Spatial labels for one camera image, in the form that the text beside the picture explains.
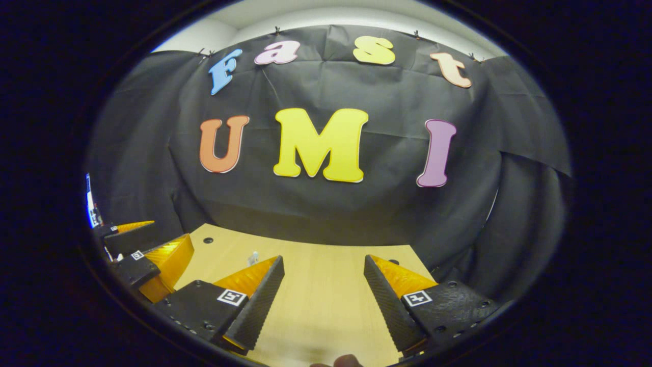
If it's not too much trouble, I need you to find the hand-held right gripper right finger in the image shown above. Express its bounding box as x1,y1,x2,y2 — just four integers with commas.
363,254,502,357

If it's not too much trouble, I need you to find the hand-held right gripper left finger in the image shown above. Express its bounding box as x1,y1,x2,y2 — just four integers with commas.
153,255,286,356

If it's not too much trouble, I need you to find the wooden desktop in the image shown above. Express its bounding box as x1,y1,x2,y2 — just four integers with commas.
173,223,439,367

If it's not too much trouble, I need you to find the blue and white object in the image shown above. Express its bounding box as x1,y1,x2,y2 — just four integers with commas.
84,172,102,229

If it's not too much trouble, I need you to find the black backdrop cloth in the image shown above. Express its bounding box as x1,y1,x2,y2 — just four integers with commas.
84,24,574,306

